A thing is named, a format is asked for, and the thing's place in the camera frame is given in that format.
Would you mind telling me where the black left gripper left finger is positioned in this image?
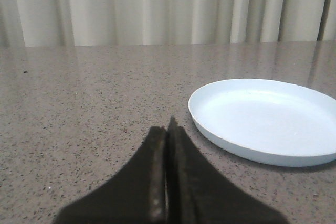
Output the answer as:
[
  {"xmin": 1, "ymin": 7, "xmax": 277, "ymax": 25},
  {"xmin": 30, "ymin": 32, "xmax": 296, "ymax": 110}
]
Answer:
[{"xmin": 54, "ymin": 126, "xmax": 167, "ymax": 223}]

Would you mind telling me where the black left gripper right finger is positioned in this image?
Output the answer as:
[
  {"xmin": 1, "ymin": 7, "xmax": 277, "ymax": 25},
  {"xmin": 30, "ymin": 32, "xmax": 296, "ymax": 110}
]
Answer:
[{"xmin": 166, "ymin": 118, "xmax": 270, "ymax": 223}]

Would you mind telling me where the light blue round plate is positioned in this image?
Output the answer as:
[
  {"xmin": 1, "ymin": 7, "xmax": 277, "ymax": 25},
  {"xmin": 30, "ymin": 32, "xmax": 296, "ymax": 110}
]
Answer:
[{"xmin": 188, "ymin": 79, "xmax": 335, "ymax": 167}]

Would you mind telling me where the white pleated curtain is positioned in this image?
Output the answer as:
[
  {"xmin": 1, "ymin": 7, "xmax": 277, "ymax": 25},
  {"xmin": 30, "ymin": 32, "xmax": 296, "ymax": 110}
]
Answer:
[{"xmin": 1, "ymin": 0, "xmax": 335, "ymax": 47}]

